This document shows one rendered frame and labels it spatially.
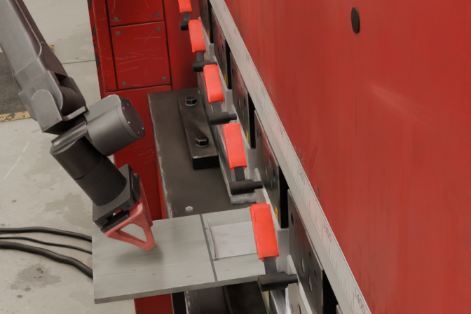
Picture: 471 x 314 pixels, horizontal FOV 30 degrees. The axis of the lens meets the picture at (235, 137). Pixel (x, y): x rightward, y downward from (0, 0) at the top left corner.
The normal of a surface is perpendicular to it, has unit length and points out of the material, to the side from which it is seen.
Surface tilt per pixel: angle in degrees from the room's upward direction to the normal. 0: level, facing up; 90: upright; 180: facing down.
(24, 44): 52
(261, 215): 39
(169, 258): 0
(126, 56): 90
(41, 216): 0
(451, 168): 90
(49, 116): 58
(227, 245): 1
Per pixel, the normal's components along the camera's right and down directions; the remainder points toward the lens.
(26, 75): -0.37, -0.06
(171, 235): -0.06, -0.88
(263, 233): 0.06, -0.40
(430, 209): -0.99, 0.12
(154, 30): 0.16, 0.45
